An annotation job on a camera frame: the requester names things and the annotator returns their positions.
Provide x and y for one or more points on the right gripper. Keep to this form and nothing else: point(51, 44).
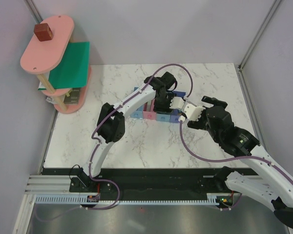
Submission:
point(198, 124)

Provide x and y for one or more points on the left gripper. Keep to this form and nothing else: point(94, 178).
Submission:
point(158, 108)

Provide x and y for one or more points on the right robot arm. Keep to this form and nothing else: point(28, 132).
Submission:
point(241, 145)

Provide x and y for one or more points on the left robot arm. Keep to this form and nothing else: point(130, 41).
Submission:
point(111, 122)

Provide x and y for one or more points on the light blue bin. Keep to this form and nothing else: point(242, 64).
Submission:
point(163, 117)
point(138, 113)

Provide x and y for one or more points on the purple plastic bin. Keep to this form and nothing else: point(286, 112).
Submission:
point(174, 117)

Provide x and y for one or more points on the pink plastic bin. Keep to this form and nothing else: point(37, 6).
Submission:
point(148, 111)

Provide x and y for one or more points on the light blue bin leftmost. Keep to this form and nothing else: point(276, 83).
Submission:
point(138, 113)

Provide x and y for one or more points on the black Canon setup booklet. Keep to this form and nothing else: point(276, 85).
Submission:
point(74, 96)

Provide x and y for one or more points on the green folder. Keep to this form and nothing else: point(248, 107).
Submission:
point(72, 71)

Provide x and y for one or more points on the brown wooden block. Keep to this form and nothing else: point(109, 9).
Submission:
point(43, 32)

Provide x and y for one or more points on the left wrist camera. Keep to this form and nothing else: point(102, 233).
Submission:
point(177, 103)

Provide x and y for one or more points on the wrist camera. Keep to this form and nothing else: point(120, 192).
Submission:
point(191, 112)
point(177, 103)

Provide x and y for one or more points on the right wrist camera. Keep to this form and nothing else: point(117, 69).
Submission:
point(191, 112)

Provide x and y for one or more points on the white cable duct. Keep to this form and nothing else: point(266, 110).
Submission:
point(100, 200)

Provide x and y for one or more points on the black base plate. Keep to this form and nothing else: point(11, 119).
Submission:
point(217, 173)

